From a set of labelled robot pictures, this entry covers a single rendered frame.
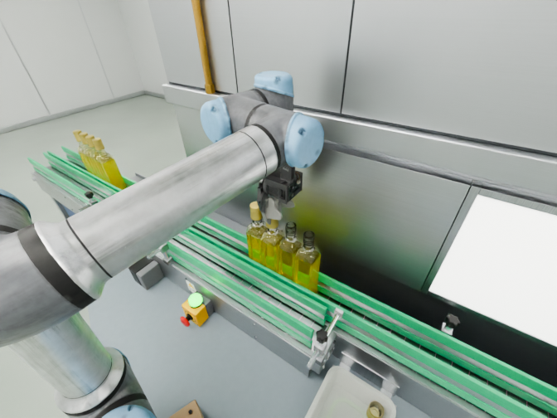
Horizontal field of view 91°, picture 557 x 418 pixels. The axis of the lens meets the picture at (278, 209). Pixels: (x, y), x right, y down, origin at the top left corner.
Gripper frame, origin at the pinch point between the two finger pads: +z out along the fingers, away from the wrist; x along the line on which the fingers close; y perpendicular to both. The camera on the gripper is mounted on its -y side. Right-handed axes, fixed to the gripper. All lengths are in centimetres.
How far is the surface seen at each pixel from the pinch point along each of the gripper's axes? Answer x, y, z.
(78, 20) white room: 223, -574, -25
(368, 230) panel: 12.4, 22.9, 3.3
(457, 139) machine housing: 14.7, 34.7, -24.2
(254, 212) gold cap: -1.3, -5.3, 0.6
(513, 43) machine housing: 16, 37, -40
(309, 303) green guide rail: -5.9, 16.2, 20.1
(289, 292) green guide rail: -6.0, 9.8, 19.9
